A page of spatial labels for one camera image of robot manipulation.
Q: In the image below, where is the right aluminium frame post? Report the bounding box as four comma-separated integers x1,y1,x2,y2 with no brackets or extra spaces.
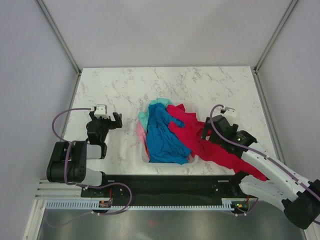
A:
251,0,300,75

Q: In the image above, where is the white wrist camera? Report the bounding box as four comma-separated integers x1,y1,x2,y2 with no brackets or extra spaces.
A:
220,107,237,119
93,104,109,119

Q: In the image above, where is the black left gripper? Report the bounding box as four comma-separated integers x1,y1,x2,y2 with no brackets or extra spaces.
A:
89,111,122,143

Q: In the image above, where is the left aluminium frame post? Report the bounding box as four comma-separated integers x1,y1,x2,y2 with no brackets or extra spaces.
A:
34,0,82,76

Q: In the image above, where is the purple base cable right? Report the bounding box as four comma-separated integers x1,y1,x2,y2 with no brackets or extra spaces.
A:
228,198,260,217

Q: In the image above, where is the teal t shirt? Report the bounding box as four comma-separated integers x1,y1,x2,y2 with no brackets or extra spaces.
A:
138,98,173,132

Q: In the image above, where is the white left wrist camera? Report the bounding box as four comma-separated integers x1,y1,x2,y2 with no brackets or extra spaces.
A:
93,104,109,119

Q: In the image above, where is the red t shirt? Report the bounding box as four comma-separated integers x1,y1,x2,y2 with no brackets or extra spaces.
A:
166,104,267,182

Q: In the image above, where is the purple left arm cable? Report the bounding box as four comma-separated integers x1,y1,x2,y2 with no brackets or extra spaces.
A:
52,107,95,187

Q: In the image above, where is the aluminium frame post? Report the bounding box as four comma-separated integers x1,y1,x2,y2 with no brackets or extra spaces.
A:
251,0,300,75
34,0,82,76

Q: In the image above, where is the blue t shirt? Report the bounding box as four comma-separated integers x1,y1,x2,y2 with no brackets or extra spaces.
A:
146,103,191,165

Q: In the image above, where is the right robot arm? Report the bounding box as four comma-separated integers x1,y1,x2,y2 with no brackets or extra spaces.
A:
202,114,320,230

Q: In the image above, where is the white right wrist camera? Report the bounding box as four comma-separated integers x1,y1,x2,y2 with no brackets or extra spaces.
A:
220,107,237,119

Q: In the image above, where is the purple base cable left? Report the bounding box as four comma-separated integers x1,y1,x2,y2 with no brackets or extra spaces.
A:
46,182,133,228

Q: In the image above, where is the white plastic laundry basket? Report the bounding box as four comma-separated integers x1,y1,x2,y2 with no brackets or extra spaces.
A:
138,100,199,168

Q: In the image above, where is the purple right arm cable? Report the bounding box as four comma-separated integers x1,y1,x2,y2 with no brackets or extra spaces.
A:
209,104,320,205

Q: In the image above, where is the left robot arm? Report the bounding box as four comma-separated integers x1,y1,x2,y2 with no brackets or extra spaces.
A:
46,110,123,197

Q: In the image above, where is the pink t shirt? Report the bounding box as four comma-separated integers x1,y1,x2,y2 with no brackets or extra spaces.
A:
136,121,149,155

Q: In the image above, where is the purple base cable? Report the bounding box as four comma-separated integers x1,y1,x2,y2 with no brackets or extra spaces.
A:
46,182,133,228
228,198,260,217

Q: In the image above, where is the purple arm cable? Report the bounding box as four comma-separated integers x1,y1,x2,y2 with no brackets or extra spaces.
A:
52,107,95,187
209,104,320,205

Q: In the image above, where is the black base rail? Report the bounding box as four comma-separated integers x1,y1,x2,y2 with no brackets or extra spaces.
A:
81,173,249,206

